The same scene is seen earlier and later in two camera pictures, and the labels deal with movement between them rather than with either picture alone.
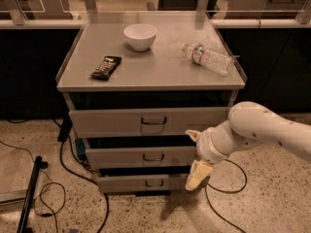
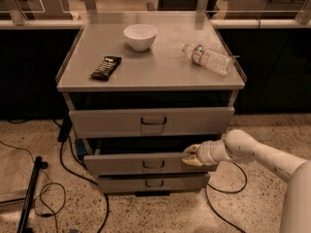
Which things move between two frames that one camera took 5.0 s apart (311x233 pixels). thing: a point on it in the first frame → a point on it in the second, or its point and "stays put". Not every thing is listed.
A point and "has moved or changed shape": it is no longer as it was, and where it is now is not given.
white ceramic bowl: x=141 y=35 stays put
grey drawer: x=143 y=183 stays put
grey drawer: x=140 y=157 has moved or changed shape
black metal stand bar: x=38 y=166 stays put
